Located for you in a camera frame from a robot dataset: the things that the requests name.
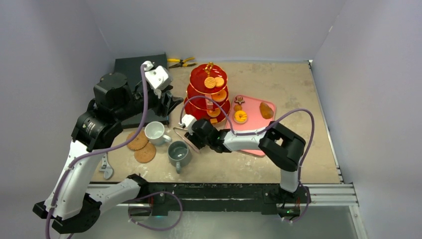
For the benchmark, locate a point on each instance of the woven round coaster upper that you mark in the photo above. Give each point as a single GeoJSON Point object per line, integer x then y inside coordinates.
{"type": "Point", "coordinates": [139, 142]}

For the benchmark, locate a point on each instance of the round yellow cracker top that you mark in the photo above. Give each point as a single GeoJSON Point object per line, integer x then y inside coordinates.
{"type": "Point", "coordinates": [210, 82]}

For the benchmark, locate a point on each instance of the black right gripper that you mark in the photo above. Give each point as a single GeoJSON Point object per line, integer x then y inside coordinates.
{"type": "Point", "coordinates": [195, 136]}

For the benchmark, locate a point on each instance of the round yellow cracker bottom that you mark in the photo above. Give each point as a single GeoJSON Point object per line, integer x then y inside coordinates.
{"type": "Point", "coordinates": [219, 81]}

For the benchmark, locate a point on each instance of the yellow handled pliers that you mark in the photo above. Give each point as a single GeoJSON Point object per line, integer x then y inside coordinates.
{"type": "Point", "coordinates": [178, 63]}

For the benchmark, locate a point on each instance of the woven round coaster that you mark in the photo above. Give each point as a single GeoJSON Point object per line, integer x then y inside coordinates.
{"type": "Point", "coordinates": [145, 154]}
{"type": "Point", "coordinates": [139, 142]}

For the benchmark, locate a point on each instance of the red handled wrench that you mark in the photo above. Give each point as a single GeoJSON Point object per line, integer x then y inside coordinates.
{"type": "Point", "coordinates": [106, 168]}

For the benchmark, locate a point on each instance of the chocolate star cookie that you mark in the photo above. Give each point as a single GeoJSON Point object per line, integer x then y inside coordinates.
{"type": "Point", "coordinates": [239, 100]}

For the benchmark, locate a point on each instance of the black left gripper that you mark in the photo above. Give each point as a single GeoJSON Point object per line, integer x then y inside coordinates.
{"type": "Point", "coordinates": [162, 108]}

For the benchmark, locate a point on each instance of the woven round coaster lower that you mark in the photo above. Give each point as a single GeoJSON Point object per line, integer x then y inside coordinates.
{"type": "Point", "coordinates": [145, 154]}

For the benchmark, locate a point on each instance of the red three-tier cake stand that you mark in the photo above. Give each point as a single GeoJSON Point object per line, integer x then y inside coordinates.
{"type": "Point", "coordinates": [207, 93]}

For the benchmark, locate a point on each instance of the grey ceramic mug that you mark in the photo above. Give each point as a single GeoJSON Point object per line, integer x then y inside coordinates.
{"type": "Point", "coordinates": [179, 155]}

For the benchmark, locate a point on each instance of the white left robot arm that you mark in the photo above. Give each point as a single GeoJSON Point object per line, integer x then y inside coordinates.
{"type": "Point", "coordinates": [70, 209]}

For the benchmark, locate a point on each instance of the brown croissant bread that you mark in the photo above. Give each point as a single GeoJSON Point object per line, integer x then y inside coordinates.
{"type": "Point", "coordinates": [266, 111]}

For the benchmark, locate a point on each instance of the pink serving tray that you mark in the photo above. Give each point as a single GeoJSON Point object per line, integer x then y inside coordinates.
{"type": "Point", "coordinates": [252, 108]}

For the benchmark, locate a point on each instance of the yellow glazed donut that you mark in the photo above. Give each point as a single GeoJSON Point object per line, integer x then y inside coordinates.
{"type": "Point", "coordinates": [240, 117]}

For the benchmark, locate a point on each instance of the white ceramic mug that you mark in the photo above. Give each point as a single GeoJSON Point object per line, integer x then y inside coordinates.
{"type": "Point", "coordinates": [156, 133]}

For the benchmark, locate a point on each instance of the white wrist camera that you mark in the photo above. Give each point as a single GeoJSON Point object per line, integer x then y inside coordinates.
{"type": "Point", "coordinates": [187, 122]}
{"type": "Point", "coordinates": [158, 77]}

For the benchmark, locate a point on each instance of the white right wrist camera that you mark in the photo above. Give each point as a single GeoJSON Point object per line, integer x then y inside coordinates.
{"type": "Point", "coordinates": [187, 122]}

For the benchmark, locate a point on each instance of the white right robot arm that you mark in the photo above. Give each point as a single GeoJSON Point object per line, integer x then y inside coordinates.
{"type": "Point", "coordinates": [281, 145]}

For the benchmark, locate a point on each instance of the small brown swirl cookie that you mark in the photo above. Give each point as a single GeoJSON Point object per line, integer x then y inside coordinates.
{"type": "Point", "coordinates": [237, 108]}

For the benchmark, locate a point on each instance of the orange glazed donut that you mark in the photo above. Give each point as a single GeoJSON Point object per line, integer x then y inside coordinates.
{"type": "Point", "coordinates": [220, 96]}

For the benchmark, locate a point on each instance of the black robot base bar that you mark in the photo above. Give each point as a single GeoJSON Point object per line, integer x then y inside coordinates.
{"type": "Point", "coordinates": [266, 198]}

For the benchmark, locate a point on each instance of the dark grey box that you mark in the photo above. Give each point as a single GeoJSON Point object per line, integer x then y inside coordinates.
{"type": "Point", "coordinates": [130, 67]}

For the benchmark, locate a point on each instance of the round yellow cracker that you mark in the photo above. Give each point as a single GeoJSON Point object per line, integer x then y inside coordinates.
{"type": "Point", "coordinates": [219, 81]}
{"type": "Point", "coordinates": [210, 82]}

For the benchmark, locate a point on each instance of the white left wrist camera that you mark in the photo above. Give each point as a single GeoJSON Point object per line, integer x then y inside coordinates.
{"type": "Point", "coordinates": [158, 77]}

